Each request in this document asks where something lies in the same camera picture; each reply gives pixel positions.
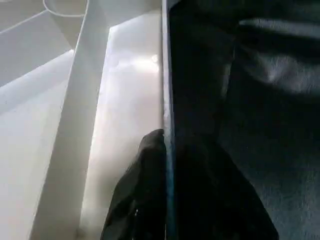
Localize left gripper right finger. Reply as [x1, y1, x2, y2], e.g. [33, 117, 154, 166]
[170, 132, 281, 240]

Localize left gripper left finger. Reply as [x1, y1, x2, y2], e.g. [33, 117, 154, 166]
[100, 128, 169, 240]

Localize white plastic table top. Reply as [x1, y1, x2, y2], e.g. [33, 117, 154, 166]
[0, 0, 177, 240]

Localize black work mat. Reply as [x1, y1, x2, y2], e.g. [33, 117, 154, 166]
[167, 0, 320, 240]

